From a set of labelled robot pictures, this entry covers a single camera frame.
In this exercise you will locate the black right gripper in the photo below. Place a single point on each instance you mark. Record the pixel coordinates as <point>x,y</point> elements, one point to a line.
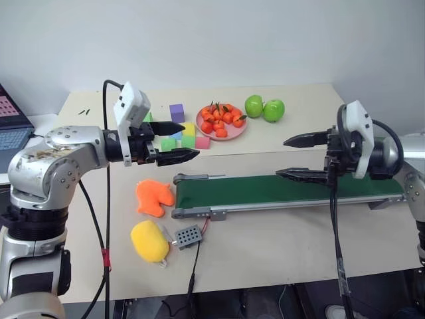
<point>340,159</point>

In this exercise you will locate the small orange mandarin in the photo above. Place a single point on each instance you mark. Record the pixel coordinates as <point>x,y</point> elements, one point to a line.
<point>217,114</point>
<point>227,118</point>
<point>207,126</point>
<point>206,112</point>
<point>221,133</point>
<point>236,113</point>
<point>218,125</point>
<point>238,122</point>
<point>229,108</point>

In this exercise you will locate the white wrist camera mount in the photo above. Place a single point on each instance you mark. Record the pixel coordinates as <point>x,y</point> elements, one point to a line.
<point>133,103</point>
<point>360,119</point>

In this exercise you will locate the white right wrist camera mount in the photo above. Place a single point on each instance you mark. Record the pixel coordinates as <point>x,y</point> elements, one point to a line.
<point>360,119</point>

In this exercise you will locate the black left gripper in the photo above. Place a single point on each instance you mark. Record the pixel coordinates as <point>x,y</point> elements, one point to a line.
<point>141,146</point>

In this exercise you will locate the white shoe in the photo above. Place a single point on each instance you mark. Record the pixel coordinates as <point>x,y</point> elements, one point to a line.
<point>335,312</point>

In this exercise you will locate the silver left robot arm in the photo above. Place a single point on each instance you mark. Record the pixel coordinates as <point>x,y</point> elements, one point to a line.
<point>66,156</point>

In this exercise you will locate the red tape wrap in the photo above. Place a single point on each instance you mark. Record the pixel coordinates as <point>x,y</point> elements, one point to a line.
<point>106,257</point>

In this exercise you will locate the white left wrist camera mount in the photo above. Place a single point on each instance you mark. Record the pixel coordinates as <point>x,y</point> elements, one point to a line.
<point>133,103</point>

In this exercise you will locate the green apple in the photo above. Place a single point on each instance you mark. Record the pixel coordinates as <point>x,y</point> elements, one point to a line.
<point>254,106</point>
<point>274,111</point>

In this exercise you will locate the yellow foam block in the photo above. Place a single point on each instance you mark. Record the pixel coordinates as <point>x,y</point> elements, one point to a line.
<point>189,129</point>

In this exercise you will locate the orange plush toy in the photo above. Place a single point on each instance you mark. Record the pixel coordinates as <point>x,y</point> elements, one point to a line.
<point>152,197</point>

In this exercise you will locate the pink foam cube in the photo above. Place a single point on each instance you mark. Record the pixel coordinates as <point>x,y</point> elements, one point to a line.
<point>202,143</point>

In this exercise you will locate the dark laptop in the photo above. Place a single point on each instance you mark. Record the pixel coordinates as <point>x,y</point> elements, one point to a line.
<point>11,133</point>

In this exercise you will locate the purple foam cube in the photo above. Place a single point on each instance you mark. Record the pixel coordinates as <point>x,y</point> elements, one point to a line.
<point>176,113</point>

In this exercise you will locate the grey perforated control box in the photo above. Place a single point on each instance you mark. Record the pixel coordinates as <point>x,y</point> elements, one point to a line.
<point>187,236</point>

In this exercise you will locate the pink plate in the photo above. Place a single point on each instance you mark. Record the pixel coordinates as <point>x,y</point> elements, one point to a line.
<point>202,133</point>

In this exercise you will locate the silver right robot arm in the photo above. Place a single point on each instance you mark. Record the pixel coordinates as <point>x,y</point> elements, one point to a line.
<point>411,186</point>

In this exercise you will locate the pale green foam cube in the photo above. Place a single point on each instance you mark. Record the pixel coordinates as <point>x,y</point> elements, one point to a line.
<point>188,142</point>

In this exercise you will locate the green conveyor belt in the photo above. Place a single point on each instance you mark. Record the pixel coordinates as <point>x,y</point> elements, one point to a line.
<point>259,191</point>

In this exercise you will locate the yellow plush toy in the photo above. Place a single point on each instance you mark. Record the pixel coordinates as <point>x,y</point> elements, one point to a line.
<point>147,241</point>

